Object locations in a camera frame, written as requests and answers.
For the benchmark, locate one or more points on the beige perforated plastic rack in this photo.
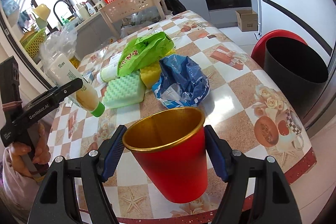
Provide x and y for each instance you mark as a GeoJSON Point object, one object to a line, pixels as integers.
{"type": "Point", "coordinates": [120, 9]}

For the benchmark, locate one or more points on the yellow green basket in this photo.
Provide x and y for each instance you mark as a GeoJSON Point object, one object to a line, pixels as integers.
{"type": "Point", "coordinates": [32, 40]}

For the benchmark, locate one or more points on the blue plastic bag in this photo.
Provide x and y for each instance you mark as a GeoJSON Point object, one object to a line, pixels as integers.
{"type": "Point", "coordinates": [181, 82]}

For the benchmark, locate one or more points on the red paper cup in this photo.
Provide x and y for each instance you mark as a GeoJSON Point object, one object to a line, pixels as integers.
{"type": "Point", "coordinates": [170, 147]}

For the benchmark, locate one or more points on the cardboard box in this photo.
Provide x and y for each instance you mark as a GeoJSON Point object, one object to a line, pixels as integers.
{"type": "Point", "coordinates": [247, 20]}

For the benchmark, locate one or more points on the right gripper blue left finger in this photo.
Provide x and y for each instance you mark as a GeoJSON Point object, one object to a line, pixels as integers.
{"type": "Point", "coordinates": [56, 200]}

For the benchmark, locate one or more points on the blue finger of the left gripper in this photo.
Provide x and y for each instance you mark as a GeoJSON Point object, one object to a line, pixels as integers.
{"type": "Point", "coordinates": [44, 104]}

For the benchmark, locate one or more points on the black faucet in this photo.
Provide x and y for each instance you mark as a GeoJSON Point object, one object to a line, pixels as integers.
{"type": "Point", "coordinates": [63, 11]}

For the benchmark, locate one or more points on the crumpled clear plastic bag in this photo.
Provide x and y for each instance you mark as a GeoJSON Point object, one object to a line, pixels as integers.
{"type": "Point", "coordinates": [58, 42]}

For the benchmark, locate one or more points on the green tube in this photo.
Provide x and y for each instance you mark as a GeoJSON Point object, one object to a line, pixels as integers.
{"type": "Point", "coordinates": [107, 74]}

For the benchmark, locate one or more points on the green sponge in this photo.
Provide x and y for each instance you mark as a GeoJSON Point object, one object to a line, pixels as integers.
{"type": "Point", "coordinates": [124, 91]}

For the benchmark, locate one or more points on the yellow bowl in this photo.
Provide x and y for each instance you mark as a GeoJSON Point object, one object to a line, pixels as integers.
{"type": "Point", "coordinates": [42, 11]}

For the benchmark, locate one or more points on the black garment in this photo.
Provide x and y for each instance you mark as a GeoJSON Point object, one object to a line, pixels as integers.
{"type": "Point", "coordinates": [175, 6]}

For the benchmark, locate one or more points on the white green carton box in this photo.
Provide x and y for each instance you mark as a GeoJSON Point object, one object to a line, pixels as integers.
{"type": "Point", "coordinates": [89, 76]}

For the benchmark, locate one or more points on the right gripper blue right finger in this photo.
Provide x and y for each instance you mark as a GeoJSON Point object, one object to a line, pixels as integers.
{"type": "Point", "coordinates": [273, 201]}

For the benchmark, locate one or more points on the black trash bin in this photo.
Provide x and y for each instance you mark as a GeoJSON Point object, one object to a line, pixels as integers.
{"type": "Point", "coordinates": [298, 71]}

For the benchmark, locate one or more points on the yellow sponge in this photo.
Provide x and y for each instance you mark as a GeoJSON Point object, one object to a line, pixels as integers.
{"type": "Point", "coordinates": [150, 74]}

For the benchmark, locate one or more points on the white bottle green cap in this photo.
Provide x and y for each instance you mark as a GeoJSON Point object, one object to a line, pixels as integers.
{"type": "Point", "coordinates": [63, 73]}

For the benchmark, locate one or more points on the green plastic bag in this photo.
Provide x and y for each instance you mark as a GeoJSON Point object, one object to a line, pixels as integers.
{"type": "Point", "coordinates": [143, 51]}

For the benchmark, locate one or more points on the pink sleeved left forearm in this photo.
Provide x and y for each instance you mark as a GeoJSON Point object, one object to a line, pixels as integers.
{"type": "Point", "coordinates": [20, 191]}

